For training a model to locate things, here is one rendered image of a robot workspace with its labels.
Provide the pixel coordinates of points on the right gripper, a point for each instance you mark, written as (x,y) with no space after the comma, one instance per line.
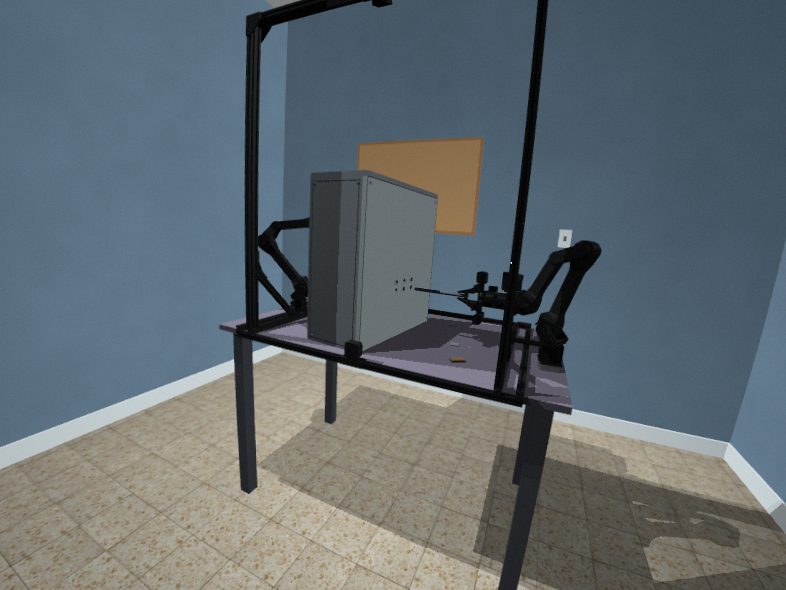
(489,299)

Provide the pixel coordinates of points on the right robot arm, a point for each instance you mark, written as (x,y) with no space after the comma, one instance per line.
(550,324)

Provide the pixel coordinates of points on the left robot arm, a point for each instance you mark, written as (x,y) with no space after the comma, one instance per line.
(299,283)

